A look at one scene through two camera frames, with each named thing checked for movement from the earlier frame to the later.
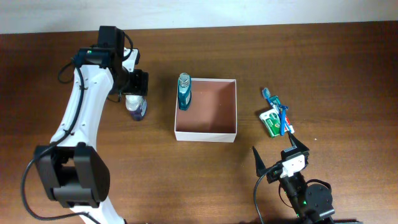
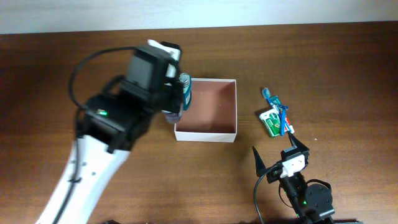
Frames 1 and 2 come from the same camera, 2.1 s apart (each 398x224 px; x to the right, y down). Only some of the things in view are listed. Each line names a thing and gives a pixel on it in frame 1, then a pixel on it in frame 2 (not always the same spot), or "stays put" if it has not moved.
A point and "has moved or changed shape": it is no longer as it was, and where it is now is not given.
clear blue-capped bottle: x=137 y=105 has moved or changed shape
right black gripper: x=261 y=168 stays put
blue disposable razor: x=282 y=112 stays put
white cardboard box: x=212 y=114 stays put
